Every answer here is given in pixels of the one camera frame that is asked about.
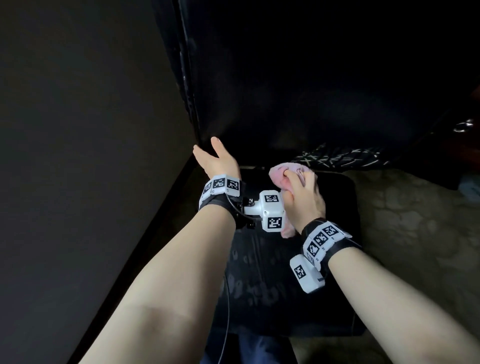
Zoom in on person's right hand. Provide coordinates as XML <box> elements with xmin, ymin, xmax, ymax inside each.
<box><xmin>281</xmin><ymin>169</ymin><xmax>326</xmax><ymax>235</ymax></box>

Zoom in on person's left hand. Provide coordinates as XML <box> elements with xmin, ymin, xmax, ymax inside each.
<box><xmin>192</xmin><ymin>136</ymin><xmax>242</xmax><ymax>181</ymax></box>

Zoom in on pink cleaning cloth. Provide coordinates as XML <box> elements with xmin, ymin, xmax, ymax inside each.
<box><xmin>268</xmin><ymin>163</ymin><xmax>314</xmax><ymax>239</ymax></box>

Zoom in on black office chair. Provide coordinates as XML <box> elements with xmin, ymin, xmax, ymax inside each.
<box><xmin>151</xmin><ymin>0</ymin><xmax>480</xmax><ymax>338</ymax></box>

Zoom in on person's left forearm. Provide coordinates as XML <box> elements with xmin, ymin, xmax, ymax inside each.
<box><xmin>78</xmin><ymin>205</ymin><xmax>237</xmax><ymax>364</ymax></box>

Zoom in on person's right forearm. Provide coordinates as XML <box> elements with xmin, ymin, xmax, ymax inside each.
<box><xmin>328</xmin><ymin>247</ymin><xmax>480</xmax><ymax>364</ymax></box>

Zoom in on left wrist marker band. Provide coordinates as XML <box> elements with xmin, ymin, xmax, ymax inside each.
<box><xmin>198</xmin><ymin>173</ymin><xmax>247</xmax><ymax>230</ymax></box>

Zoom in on wrist marker band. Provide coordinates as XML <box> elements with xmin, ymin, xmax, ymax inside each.
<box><xmin>301</xmin><ymin>218</ymin><xmax>363</xmax><ymax>272</ymax></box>
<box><xmin>198</xmin><ymin>173</ymin><xmax>247</xmax><ymax>230</ymax></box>

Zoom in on right wrist marker band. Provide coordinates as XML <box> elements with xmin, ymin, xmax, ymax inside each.
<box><xmin>301</xmin><ymin>218</ymin><xmax>363</xmax><ymax>272</ymax></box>

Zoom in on blue trousers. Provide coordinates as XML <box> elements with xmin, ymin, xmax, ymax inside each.
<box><xmin>198</xmin><ymin>326</ymin><xmax>299</xmax><ymax>364</ymax></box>

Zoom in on pale blue basket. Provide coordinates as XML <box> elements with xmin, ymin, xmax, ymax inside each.
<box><xmin>459</xmin><ymin>174</ymin><xmax>480</xmax><ymax>203</ymax></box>

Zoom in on red wooden table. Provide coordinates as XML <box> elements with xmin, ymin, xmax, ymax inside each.
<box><xmin>423</xmin><ymin>84</ymin><xmax>480</xmax><ymax>192</ymax></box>

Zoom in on black left camera cable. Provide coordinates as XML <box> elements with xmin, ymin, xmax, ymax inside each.
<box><xmin>216</xmin><ymin>275</ymin><xmax>232</xmax><ymax>364</ymax></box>

